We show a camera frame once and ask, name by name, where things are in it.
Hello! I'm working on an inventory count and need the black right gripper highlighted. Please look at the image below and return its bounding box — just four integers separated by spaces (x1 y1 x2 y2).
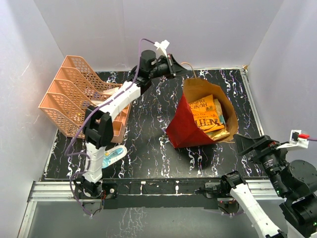
233 132 291 195

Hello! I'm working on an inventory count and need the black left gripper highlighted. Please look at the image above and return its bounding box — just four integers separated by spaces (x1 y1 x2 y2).
148 54 189 79

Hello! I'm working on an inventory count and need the gold teal kettle chips bag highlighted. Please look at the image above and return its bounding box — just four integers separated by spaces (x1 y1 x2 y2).
207 99 229 141

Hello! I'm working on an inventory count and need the orange honey dijon chip bag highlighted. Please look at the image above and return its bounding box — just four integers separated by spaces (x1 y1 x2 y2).
189 95 218 133

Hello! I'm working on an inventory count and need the red brown paper bag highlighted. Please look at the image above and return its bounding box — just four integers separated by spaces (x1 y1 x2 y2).
166 76 238 148

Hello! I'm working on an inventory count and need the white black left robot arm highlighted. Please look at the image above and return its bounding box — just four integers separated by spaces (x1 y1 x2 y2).
77 50 189 198

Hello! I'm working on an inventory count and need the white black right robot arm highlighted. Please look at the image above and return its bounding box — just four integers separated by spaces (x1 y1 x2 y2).
220 130 317 238

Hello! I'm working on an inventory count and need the peach plastic file organizer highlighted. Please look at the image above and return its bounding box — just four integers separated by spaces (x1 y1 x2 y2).
39 56 122 137

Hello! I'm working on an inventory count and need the blue white packaged item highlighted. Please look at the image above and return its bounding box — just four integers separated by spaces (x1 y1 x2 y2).
102 145 127 169

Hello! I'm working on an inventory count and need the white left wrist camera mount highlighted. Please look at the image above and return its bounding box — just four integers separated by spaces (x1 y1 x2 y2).
154 40 170 57

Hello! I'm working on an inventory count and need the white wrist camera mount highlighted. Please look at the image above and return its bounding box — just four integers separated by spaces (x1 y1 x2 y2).
154 40 170 57
277 129 310 151

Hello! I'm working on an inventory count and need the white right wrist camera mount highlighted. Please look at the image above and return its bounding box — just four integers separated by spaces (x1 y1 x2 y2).
277 129 310 151

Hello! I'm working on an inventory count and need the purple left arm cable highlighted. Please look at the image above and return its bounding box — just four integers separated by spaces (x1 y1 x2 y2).
64 38 157 216

